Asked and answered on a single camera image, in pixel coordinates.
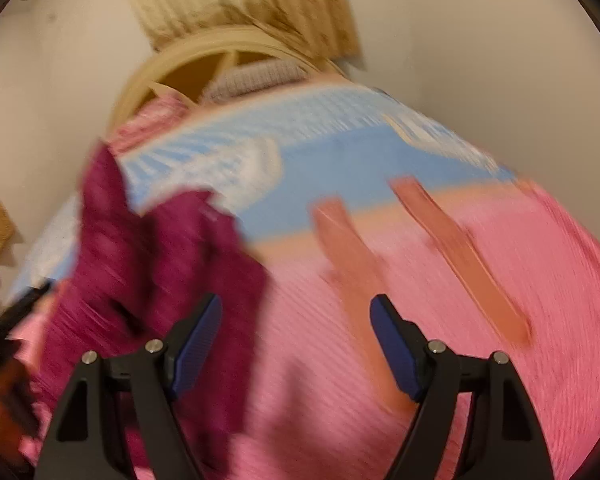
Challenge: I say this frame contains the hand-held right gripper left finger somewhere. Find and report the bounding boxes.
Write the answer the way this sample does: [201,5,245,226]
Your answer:
[34,293,224,480]

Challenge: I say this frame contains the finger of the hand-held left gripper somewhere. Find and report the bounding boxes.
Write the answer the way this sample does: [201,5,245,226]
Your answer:
[1,280,56,332]

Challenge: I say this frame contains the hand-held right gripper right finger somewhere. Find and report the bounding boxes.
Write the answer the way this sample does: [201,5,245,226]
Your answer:
[369,294,554,480]

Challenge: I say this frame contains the magenta quilted down jacket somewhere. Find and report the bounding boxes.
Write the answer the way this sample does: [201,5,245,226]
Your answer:
[30,141,272,472]

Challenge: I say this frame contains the pink and blue printed blanket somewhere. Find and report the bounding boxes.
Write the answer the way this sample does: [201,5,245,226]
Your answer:
[5,76,600,480]

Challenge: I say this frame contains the pink floral folded quilt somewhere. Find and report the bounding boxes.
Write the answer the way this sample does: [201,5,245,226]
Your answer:
[106,94,197,155]

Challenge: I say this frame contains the cream wooden bed headboard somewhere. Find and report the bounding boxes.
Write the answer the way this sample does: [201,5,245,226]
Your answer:
[107,25,348,132]

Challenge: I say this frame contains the striped pillow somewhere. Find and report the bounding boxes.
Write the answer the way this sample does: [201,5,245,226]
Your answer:
[202,59,307,103]

